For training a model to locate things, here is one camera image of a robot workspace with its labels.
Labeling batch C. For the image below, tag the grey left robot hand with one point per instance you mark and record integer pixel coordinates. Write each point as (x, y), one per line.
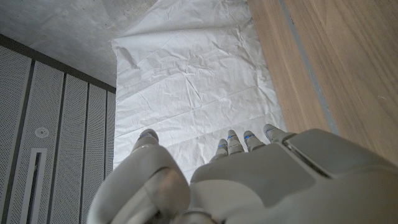
(264, 186)

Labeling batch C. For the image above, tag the white backdrop cloth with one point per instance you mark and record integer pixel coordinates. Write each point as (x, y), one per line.
(192, 77)

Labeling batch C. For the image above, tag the round white ceiling sensor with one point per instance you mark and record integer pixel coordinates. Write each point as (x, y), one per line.
(41, 132)

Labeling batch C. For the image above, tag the white ceiling slot vent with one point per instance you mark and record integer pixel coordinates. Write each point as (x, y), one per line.
(34, 174)

